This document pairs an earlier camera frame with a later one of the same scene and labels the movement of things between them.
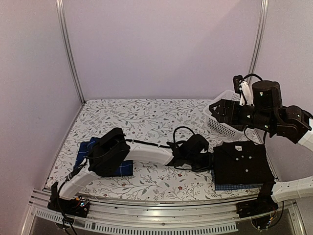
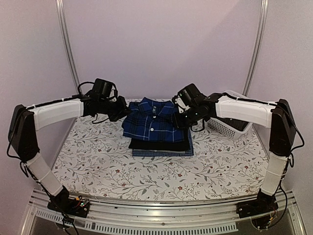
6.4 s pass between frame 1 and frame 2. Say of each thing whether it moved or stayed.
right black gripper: moved
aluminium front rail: stayed
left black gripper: moved
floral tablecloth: stayed
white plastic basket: stayed
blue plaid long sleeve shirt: moved
